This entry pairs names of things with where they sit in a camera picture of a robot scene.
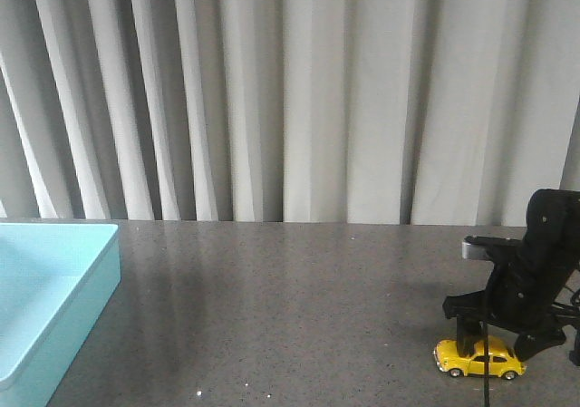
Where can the light blue storage box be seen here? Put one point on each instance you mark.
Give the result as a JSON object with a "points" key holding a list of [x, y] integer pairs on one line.
{"points": [[55, 281]]}

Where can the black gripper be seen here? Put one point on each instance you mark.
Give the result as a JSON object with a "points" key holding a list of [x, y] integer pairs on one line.
{"points": [[523, 286]]}

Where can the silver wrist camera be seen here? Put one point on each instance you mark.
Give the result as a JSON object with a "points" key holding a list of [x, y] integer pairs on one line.
{"points": [[487, 248]]}

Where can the grey pleated curtain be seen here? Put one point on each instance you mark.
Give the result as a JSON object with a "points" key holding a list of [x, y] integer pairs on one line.
{"points": [[423, 112]]}

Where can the yellow toy beetle car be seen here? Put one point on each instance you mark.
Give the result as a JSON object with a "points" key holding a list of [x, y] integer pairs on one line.
{"points": [[502, 362]]}

